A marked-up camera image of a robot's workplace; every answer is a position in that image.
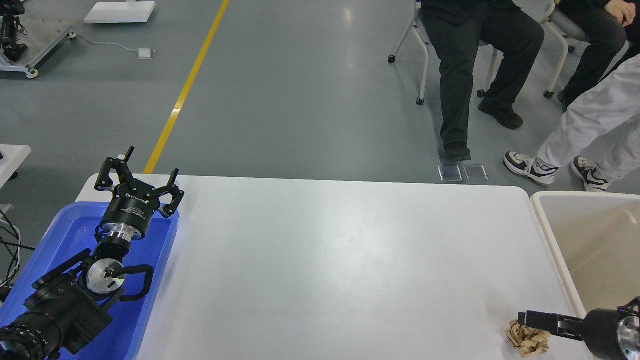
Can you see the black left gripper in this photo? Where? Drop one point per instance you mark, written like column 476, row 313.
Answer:
column 128, row 207

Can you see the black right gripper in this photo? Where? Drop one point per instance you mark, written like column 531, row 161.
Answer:
column 608, row 334

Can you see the brown paper ball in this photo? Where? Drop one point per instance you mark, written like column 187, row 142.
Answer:
column 528, row 341

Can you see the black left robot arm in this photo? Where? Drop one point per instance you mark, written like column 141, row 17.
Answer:
column 70, row 304

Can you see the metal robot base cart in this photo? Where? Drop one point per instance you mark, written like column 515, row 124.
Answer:
column 25, row 42

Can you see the beige plastic bin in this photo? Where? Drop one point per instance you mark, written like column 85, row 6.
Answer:
column 595, row 241

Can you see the white side table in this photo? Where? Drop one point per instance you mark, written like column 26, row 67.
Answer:
column 12, row 158

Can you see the white flat board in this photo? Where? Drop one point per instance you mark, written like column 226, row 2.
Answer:
column 120, row 12

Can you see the clear floor plate right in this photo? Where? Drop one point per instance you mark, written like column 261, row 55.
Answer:
column 476, row 173

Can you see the clear floor plate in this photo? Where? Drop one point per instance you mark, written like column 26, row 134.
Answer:
column 450, row 173
column 476, row 173

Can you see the person in white trousers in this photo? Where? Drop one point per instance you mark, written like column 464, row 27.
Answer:
column 611, row 103

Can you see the clear floor plate left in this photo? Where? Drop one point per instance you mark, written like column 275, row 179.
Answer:
column 450, row 173

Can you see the white chair left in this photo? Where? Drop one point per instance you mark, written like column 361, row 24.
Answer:
column 416, row 28

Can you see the white chair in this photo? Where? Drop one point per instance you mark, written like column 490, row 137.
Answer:
column 563, row 30
column 416, row 28

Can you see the white chair right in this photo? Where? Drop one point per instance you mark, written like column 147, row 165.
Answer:
column 563, row 30

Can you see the seated person far right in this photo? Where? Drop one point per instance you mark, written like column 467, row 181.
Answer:
column 609, row 25

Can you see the person in black trousers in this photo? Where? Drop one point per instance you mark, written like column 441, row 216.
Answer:
column 456, row 28

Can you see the white power adapter with cable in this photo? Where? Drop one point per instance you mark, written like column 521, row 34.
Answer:
column 142, row 53

